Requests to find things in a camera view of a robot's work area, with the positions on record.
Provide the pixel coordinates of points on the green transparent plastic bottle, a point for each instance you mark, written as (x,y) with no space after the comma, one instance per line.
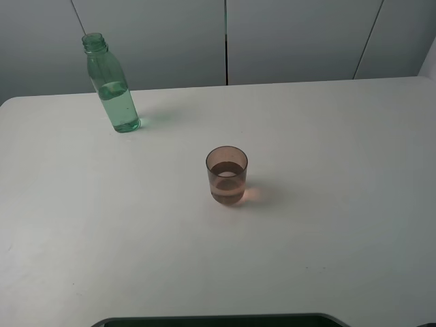
(110,84)

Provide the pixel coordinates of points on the pink translucent plastic cup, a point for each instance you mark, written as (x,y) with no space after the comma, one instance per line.
(227,170)

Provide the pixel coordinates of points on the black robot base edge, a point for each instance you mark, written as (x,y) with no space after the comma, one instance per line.
(265,320)

